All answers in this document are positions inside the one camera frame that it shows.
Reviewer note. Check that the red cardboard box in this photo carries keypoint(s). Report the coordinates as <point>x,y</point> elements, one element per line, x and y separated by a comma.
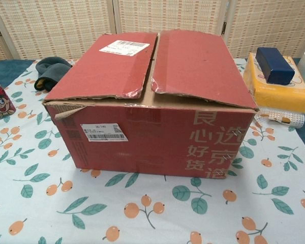
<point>142,142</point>

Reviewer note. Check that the floral fruit print tablecloth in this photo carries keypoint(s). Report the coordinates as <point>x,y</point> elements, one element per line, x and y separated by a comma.
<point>91,216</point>

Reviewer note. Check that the dark grey cloth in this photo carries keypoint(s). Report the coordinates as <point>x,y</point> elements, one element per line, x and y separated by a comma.
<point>50,68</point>

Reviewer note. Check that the yellow tissue box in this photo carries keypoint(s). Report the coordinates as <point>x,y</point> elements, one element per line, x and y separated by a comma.
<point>274,96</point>

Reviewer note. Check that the woven bamboo folding screen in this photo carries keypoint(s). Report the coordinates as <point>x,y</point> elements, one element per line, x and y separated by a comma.
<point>66,25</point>

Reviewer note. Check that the dark blue rectangular case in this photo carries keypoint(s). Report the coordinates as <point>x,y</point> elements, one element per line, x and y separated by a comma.
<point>274,66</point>

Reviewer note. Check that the white perforated mat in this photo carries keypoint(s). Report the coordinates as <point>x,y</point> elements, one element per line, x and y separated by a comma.
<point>292,119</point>

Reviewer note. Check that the red cartoon drink can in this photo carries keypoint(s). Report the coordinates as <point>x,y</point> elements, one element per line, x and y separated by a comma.
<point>2,101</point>

